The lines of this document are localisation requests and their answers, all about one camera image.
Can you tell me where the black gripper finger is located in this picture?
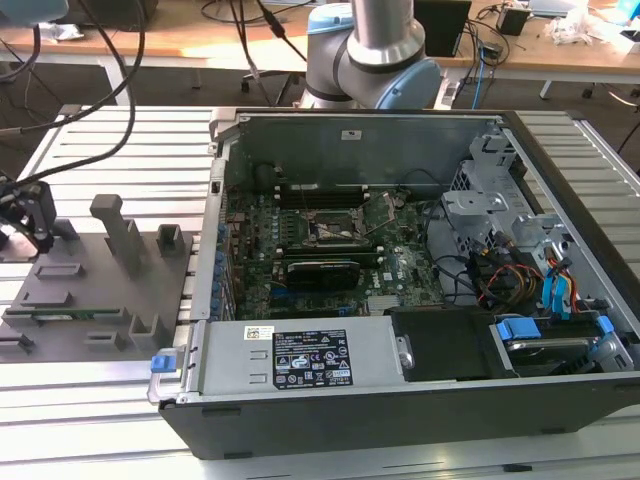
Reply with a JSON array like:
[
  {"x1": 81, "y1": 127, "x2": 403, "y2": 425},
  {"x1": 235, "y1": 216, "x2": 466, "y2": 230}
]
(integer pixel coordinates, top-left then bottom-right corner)
[{"x1": 14, "y1": 180, "x2": 56, "y2": 255}]

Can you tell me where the metal socket cover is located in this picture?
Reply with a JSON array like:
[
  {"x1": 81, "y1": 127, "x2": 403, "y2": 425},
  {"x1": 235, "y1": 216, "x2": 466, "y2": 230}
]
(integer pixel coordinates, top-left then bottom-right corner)
[{"x1": 362, "y1": 192, "x2": 402, "y2": 236}]

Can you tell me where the CPU socket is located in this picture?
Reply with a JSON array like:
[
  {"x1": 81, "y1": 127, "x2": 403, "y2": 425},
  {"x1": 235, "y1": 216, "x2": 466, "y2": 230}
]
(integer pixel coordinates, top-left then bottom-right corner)
[{"x1": 299, "y1": 207, "x2": 369, "y2": 246}]

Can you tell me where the green RAM stick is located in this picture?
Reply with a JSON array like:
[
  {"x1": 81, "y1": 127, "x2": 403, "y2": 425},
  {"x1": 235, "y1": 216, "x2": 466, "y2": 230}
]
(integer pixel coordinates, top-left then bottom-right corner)
[{"x1": 4, "y1": 309, "x2": 121, "y2": 322}]

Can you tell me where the grey parts rack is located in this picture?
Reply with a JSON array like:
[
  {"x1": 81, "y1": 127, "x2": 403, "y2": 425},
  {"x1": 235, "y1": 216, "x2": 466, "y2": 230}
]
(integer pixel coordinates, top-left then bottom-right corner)
[{"x1": 0, "y1": 193, "x2": 197, "y2": 364}]

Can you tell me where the white crumpled cloth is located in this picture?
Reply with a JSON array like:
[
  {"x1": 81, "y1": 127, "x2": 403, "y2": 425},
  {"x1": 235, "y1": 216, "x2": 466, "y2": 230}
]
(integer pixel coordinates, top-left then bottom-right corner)
[{"x1": 47, "y1": 22, "x2": 86, "y2": 42}]

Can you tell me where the black bag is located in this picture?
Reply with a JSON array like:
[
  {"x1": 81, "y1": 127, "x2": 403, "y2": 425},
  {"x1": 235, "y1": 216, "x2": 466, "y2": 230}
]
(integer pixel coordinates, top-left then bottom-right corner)
[{"x1": 67, "y1": 0, "x2": 160, "y2": 29}]

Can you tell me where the black round component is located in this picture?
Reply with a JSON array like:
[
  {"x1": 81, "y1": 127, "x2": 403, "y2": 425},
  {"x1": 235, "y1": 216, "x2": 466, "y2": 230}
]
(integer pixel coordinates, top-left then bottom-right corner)
[{"x1": 254, "y1": 162, "x2": 281, "y2": 194}]

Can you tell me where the wooden desk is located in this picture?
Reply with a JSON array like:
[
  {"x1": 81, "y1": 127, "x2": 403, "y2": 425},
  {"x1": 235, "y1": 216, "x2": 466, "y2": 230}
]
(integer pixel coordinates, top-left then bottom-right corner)
[
  {"x1": 439, "y1": 0, "x2": 640, "y2": 101},
  {"x1": 0, "y1": 19, "x2": 311, "y2": 107}
]

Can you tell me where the silver power supply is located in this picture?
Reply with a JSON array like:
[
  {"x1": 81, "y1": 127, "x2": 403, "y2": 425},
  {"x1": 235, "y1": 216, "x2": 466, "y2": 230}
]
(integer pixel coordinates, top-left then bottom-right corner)
[{"x1": 182, "y1": 319, "x2": 401, "y2": 404}]

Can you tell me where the black RAM slot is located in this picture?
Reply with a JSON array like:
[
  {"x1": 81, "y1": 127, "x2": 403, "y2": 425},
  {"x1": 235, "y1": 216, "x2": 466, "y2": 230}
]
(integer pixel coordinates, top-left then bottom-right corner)
[
  {"x1": 278, "y1": 200, "x2": 366, "y2": 209},
  {"x1": 278, "y1": 188, "x2": 365, "y2": 196},
  {"x1": 276, "y1": 241, "x2": 377, "y2": 248},
  {"x1": 278, "y1": 251, "x2": 382, "y2": 258},
  {"x1": 278, "y1": 182, "x2": 365, "y2": 190},
  {"x1": 279, "y1": 256, "x2": 384, "y2": 264},
  {"x1": 276, "y1": 246, "x2": 381, "y2": 253},
  {"x1": 278, "y1": 194, "x2": 365, "y2": 202}
]

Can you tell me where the black graphics card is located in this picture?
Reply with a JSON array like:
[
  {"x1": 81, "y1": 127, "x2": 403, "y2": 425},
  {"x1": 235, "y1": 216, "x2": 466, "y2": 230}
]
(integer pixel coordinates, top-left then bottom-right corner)
[{"x1": 285, "y1": 258, "x2": 362, "y2": 292}]

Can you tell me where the black rating label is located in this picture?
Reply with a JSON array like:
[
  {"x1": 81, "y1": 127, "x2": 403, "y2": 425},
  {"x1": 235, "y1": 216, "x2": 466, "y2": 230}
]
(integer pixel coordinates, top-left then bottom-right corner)
[{"x1": 272, "y1": 328, "x2": 354, "y2": 389}]

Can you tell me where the small silver chipset heatsink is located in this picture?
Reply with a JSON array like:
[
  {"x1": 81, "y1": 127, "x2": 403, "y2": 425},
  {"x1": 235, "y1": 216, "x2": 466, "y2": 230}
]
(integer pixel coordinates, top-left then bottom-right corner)
[{"x1": 367, "y1": 295, "x2": 401, "y2": 314}]

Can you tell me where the green motherboard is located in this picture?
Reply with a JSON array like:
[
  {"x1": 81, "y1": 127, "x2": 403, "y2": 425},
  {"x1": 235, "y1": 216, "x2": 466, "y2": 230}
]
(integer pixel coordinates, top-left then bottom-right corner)
[{"x1": 222, "y1": 187, "x2": 446, "y2": 321}]

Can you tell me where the black grey PC case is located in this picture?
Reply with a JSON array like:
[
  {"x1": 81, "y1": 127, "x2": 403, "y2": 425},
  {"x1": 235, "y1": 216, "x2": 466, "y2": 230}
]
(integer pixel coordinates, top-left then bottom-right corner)
[{"x1": 148, "y1": 107, "x2": 640, "y2": 461}]

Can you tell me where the black plastic shroud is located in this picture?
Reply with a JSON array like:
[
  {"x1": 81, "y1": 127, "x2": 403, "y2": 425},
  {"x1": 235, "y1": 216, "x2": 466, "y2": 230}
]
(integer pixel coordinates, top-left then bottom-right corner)
[{"x1": 389, "y1": 307, "x2": 516, "y2": 384}]

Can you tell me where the silver metal drive cage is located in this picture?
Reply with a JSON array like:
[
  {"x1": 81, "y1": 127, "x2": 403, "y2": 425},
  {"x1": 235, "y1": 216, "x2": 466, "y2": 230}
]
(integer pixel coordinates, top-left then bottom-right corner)
[{"x1": 439, "y1": 133, "x2": 576, "y2": 274}]

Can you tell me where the black computer tower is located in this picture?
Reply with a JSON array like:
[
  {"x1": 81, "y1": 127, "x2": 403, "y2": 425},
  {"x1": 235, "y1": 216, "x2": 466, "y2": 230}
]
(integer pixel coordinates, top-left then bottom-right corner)
[{"x1": 414, "y1": 0, "x2": 474, "y2": 59}]

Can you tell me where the hard disk in blue carrier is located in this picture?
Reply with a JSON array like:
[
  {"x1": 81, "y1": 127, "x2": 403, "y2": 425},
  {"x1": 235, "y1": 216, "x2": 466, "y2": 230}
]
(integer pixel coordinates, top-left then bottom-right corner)
[{"x1": 492, "y1": 314, "x2": 616, "y2": 376}]

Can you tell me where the small black box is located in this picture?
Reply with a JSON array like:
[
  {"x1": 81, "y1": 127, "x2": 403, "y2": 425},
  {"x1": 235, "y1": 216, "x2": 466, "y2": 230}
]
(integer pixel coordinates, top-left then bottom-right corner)
[{"x1": 497, "y1": 5, "x2": 531, "y2": 36}]

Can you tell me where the white crumpled plastic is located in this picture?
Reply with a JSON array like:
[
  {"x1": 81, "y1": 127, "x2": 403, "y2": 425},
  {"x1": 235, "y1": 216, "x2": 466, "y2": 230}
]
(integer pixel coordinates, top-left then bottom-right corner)
[{"x1": 543, "y1": 8, "x2": 624, "y2": 47}]

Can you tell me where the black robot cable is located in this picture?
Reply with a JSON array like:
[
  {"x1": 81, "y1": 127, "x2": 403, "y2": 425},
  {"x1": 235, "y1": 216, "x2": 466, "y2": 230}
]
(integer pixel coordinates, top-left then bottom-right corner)
[{"x1": 14, "y1": 0, "x2": 149, "y2": 184}]

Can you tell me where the black wire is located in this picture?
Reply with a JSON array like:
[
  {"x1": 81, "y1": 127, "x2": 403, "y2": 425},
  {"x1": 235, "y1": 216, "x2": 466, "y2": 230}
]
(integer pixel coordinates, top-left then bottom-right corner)
[{"x1": 422, "y1": 197, "x2": 484, "y2": 306}]

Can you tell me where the blue cable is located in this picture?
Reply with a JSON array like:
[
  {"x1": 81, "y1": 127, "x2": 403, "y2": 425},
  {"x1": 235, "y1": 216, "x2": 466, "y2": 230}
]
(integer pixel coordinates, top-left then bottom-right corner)
[{"x1": 473, "y1": 42, "x2": 491, "y2": 109}]

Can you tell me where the multicolour power wire bundle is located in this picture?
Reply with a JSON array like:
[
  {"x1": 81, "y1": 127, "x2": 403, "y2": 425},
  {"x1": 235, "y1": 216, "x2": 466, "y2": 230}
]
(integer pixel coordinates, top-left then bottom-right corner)
[{"x1": 469, "y1": 247, "x2": 547, "y2": 311}]

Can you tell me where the blue flat data wire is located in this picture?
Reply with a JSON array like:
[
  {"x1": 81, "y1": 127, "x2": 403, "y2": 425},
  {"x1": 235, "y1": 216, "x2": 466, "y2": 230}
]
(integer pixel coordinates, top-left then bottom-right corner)
[
  {"x1": 541, "y1": 272, "x2": 564, "y2": 321},
  {"x1": 555, "y1": 267, "x2": 577, "y2": 321}
]

